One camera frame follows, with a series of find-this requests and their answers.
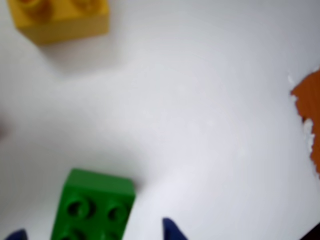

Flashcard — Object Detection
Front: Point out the yellow 2x2 block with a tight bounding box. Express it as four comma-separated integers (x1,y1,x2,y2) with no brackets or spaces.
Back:
6,0,111,46

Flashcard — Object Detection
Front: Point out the green 2x2 block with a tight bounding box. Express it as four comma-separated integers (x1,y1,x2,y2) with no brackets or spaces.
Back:
49,168,137,240

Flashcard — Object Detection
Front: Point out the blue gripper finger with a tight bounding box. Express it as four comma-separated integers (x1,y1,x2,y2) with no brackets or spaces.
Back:
4,228,28,240
161,216,190,240

